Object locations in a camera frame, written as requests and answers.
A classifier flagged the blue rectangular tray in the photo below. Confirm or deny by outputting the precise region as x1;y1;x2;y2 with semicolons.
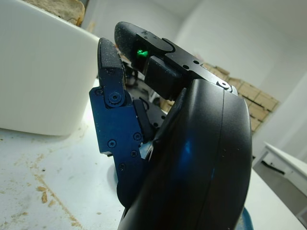
108;165;254;230

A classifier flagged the white two-slot toaster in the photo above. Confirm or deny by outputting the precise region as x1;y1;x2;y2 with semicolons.
0;0;100;137

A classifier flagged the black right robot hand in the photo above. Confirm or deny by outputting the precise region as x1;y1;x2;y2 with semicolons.
89;21;253;230

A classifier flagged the white metal-framed table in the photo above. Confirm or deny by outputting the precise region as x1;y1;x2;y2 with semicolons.
251;141;307;221

